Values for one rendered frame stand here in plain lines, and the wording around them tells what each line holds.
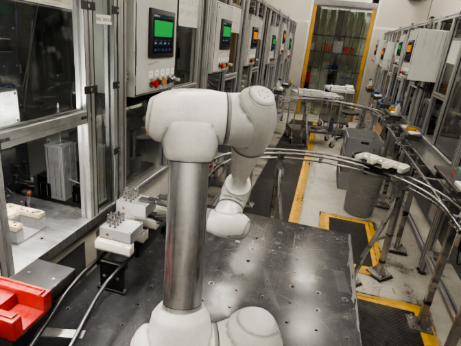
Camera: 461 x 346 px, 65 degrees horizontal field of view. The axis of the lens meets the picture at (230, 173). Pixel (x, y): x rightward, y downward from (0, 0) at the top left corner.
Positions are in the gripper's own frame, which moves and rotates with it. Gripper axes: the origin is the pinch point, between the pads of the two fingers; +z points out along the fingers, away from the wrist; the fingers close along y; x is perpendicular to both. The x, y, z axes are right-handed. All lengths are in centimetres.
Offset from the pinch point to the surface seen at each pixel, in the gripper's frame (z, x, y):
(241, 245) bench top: -34, -33, -28
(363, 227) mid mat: -122, -224, -94
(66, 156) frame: 35.3, 0.7, 14.7
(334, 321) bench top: -78, 4, -28
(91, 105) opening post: 19.1, 7.1, 38.5
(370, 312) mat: -116, -96, -94
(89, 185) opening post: 18.9, 9.8, 9.0
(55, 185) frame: 39.2, 3.3, 2.3
